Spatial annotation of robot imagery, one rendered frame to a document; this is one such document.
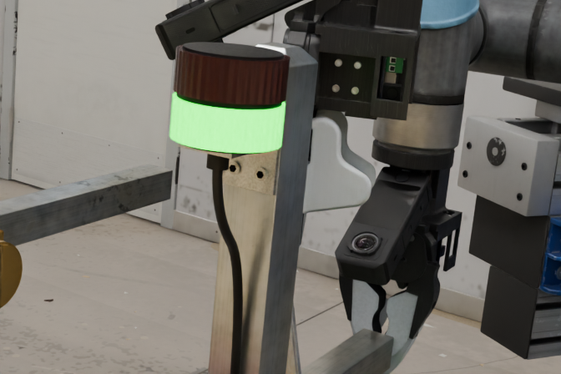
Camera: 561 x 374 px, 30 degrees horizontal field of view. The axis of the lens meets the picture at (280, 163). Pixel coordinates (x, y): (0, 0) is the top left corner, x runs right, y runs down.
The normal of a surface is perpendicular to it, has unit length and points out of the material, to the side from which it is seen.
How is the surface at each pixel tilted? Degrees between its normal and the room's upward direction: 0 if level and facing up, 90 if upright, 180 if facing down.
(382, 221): 33
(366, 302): 90
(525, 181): 90
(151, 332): 0
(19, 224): 90
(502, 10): 50
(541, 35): 78
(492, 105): 90
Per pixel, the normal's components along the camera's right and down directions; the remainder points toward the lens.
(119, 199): 0.86, 0.19
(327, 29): -0.17, 0.21
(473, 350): 0.10, -0.97
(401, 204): -0.20, -0.74
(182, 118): -0.77, 0.07
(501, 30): -0.37, -0.04
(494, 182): -0.89, 0.02
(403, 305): -0.50, 0.15
